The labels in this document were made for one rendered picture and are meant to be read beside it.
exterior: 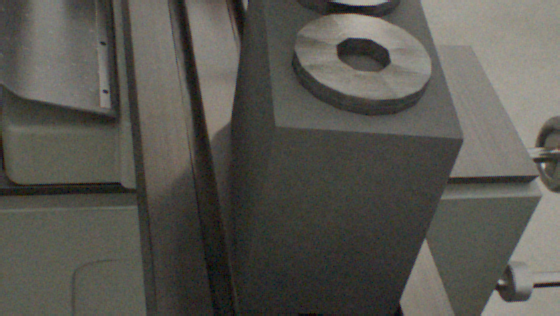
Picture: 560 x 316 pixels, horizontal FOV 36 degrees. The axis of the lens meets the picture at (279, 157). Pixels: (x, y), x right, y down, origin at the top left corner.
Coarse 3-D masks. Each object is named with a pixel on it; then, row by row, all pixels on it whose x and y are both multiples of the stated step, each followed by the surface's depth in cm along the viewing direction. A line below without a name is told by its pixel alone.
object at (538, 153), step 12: (552, 120) 130; (540, 132) 133; (552, 132) 131; (540, 144) 134; (552, 144) 131; (540, 156) 128; (552, 156) 129; (540, 168) 133; (552, 168) 131; (552, 180) 131
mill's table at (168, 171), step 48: (144, 0) 91; (192, 0) 92; (240, 0) 95; (144, 48) 85; (192, 48) 86; (240, 48) 91; (144, 96) 80; (192, 96) 85; (144, 144) 75; (192, 144) 80; (144, 192) 72; (192, 192) 72; (144, 240) 73; (192, 240) 68; (144, 288) 73; (192, 288) 65; (432, 288) 68
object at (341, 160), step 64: (256, 0) 64; (320, 0) 60; (384, 0) 60; (256, 64) 62; (320, 64) 54; (384, 64) 57; (256, 128) 60; (320, 128) 52; (384, 128) 53; (448, 128) 53; (256, 192) 57; (320, 192) 55; (384, 192) 56; (256, 256) 60; (320, 256) 60; (384, 256) 60
